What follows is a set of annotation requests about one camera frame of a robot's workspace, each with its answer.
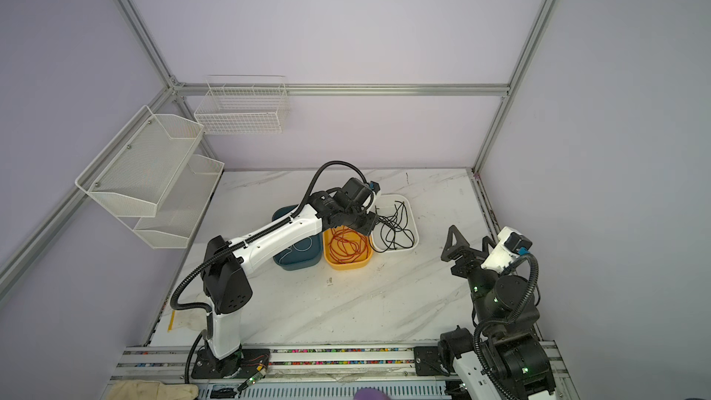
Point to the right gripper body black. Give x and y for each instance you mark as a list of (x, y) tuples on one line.
[(480, 280)]

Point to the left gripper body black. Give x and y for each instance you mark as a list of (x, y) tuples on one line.
[(356, 216)]

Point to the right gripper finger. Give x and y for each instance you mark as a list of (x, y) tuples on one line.
[(487, 245), (456, 246)]

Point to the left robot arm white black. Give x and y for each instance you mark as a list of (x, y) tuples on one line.
[(220, 285)]

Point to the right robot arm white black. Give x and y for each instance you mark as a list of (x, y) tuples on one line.
[(502, 357)]

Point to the white plastic bin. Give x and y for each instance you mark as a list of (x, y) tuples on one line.
[(396, 229)]

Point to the yellow plastic bin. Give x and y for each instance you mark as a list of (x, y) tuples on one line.
[(344, 249)]

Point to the dark teal plastic bin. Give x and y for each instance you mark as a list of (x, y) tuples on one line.
[(301, 255)]

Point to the purple object at edge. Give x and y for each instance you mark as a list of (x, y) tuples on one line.
[(370, 394)]

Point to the lower white mesh shelf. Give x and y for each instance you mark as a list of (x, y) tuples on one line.
[(178, 217)]

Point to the white mesh shelf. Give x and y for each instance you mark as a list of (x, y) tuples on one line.
[(178, 217), (132, 177)]

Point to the upper white mesh shelf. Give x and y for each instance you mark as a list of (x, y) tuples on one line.
[(132, 177)]

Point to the beige cloth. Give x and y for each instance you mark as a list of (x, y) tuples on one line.
[(152, 390)]

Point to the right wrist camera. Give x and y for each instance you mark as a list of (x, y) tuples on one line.
[(511, 245)]

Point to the white wire wall basket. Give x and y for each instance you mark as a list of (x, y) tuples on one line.
[(244, 104)]

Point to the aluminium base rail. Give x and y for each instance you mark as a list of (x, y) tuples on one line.
[(351, 362)]

